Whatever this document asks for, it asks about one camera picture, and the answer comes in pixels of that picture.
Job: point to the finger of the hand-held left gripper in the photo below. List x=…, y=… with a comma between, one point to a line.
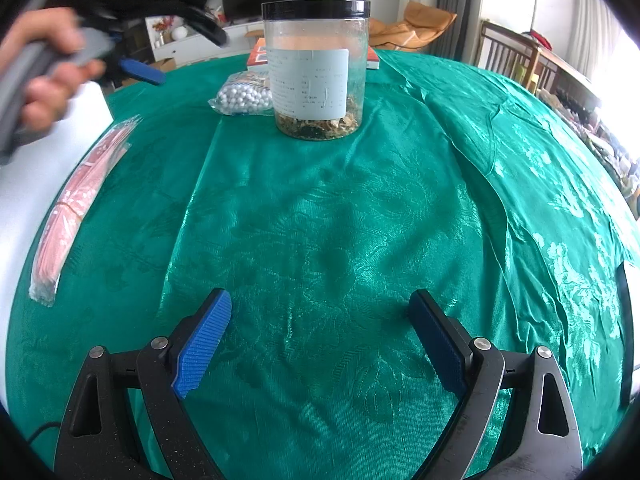
x=142, y=71
x=210, y=27

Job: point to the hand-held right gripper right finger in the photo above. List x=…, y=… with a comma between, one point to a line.
x=440, y=345

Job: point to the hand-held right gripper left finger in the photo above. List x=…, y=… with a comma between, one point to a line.
x=202, y=355

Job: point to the pink cloth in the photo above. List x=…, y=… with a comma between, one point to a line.
x=75, y=195

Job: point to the person's left hand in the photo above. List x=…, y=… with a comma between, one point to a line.
x=45, y=27

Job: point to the white TV cabinet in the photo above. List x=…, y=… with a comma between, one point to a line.
x=200, y=50

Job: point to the white round vase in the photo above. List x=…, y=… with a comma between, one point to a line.
x=179, y=33

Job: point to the red flower bouquet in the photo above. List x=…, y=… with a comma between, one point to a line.
x=162, y=27

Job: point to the orange book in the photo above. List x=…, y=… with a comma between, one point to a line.
x=256, y=57

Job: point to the bag of white beads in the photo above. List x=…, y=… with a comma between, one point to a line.
x=240, y=95

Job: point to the clear jar with black lid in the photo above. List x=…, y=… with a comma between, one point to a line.
x=310, y=85

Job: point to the green tablecloth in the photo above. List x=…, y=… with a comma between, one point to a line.
x=350, y=210

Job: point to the orange lounge chair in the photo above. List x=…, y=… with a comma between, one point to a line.
x=415, y=27

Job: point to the grey curtain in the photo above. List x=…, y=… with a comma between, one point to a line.
x=460, y=5

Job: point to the pile of household clutter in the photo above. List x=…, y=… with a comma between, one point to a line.
x=615, y=150

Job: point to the wooden slatted bench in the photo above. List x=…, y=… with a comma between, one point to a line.
x=505, y=55

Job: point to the red cloth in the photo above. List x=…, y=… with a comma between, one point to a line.
x=540, y=38

